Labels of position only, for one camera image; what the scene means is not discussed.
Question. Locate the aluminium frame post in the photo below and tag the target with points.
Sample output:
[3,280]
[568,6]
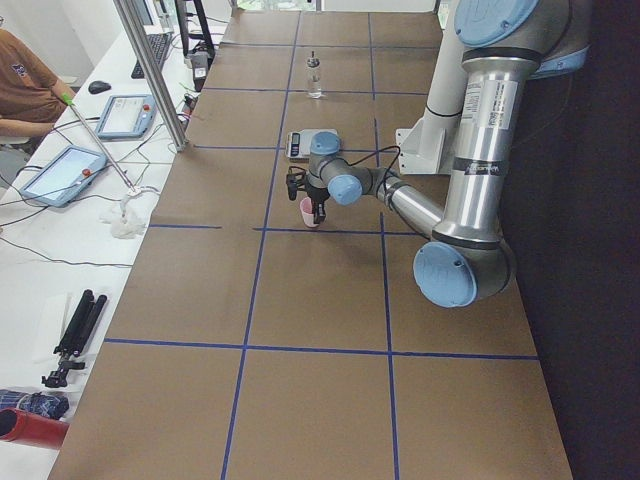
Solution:
[153,75]

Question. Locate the metal grabber rod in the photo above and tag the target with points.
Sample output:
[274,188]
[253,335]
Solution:
[129,184]

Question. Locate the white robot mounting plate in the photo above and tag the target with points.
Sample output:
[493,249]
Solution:
[427,147]

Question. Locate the black keyboard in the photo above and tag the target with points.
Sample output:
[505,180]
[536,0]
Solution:
[159,44]

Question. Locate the far blue teach pendant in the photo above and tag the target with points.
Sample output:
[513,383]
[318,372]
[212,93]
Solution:
[126,117]

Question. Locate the pink plastic cup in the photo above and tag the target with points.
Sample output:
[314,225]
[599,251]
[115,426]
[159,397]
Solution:
[306,212]

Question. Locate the person in brown shirt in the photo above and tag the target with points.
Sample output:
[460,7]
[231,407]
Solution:
[33,97]

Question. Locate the blue teach pendant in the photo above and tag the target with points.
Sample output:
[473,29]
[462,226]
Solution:
[126,117]
[63,178]

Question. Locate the black folded tripod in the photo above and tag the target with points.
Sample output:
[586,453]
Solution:
[75,338]

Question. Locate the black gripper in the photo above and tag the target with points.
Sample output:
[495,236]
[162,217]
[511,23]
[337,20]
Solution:
[317,193]

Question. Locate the white digital kitchen scale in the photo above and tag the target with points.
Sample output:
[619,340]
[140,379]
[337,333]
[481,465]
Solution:
[300,144]

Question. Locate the red cylinder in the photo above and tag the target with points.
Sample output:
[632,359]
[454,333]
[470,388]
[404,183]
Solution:
[30,429]

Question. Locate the near blue teach pendant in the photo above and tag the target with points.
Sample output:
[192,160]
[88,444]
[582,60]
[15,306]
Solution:
[63,178]

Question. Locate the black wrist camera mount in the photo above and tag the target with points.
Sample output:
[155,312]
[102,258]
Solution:
[295,181]

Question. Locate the black computer mouse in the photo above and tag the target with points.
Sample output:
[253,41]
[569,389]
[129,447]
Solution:
[98,86]

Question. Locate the clear glass sauce bottle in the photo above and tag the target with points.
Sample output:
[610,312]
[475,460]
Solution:
[314,88]

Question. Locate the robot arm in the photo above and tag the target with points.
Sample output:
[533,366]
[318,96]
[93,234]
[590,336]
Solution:
[454,160]

